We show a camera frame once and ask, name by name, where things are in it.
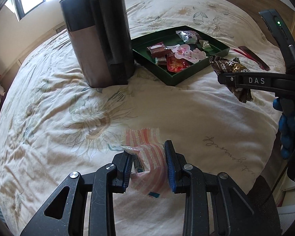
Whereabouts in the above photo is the floral quilt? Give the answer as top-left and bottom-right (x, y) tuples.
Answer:
(0, 0), (293, 236)

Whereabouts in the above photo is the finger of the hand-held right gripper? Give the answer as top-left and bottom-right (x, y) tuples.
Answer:
(218, 73), (239, 90)

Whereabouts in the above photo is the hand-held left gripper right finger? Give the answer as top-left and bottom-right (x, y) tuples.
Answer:
(163, 140), (283, 236)

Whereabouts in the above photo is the small green snack packet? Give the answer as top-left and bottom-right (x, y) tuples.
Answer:
(199, 39), (214, 52)

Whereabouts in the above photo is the dark red snack packet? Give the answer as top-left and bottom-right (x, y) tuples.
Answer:
(147, 42), (173, 59)

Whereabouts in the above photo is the brown snack bag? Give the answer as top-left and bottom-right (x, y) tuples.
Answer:
(209, 55), (253, 103)

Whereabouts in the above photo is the person's right hand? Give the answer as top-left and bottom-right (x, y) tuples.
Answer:
(272, 98), (295, 160)

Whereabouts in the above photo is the pink cartoon snack packet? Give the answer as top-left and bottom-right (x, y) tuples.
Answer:
(172, 45), (209, 65)

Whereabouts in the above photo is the pink striped clear packet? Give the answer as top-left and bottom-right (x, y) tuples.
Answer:
(120, 127), (170, 198)

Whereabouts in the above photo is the red phone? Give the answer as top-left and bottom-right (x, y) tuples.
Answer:
(238, 45), (271, 71)

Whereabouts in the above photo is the long red snack packet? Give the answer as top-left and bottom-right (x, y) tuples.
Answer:
(166, 53), (190, 73)

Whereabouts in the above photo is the tall black appliance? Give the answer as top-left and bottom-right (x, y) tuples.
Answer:
(59, 0), (136, 88)

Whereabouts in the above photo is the silver snack packet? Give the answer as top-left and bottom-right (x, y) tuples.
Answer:
(176, 30), (203, 43)

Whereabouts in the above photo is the green cardboard box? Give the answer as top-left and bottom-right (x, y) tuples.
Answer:
(131, 25), (231, 87)

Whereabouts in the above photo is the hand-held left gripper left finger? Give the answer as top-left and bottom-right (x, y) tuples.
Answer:
(20, 150), (134, 236)

